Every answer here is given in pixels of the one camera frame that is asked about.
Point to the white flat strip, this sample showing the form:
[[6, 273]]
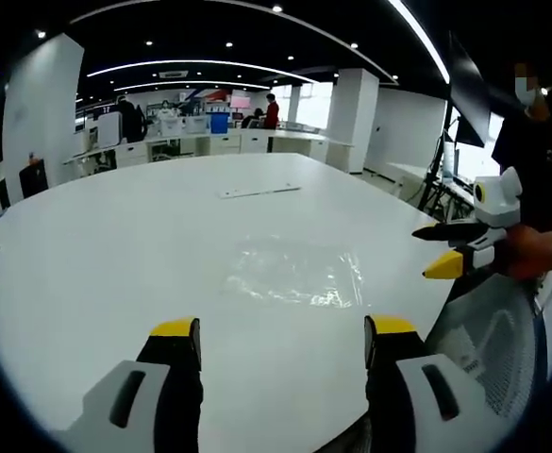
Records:
[[259, 191]]

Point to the long white office desk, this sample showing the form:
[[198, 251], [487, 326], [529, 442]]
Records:
[[200, 144]]

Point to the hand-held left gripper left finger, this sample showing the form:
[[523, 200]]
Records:
[[162, 373]]

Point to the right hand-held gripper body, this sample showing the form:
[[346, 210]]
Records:
[[499, 200]]

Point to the black monitor stand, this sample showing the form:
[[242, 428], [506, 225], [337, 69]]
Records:
[[438, 179]]

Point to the person's right hand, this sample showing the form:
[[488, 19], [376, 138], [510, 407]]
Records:
[[537, 250]]

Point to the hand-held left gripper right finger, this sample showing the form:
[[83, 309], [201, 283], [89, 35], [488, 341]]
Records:
[[398, 373]]

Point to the black monitor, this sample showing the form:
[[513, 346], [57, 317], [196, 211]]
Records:
[[466, 99]]

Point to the person in black clothes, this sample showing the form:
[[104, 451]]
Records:
[[535, 156]]

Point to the clear plastic food packaging bag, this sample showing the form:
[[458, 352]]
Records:
[[294, 271]]

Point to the pink screen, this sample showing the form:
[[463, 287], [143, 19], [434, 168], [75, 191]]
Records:
[[240, 101]]

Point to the grey mesh office chair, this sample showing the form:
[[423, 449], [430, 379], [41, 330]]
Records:
[[492, 349]]

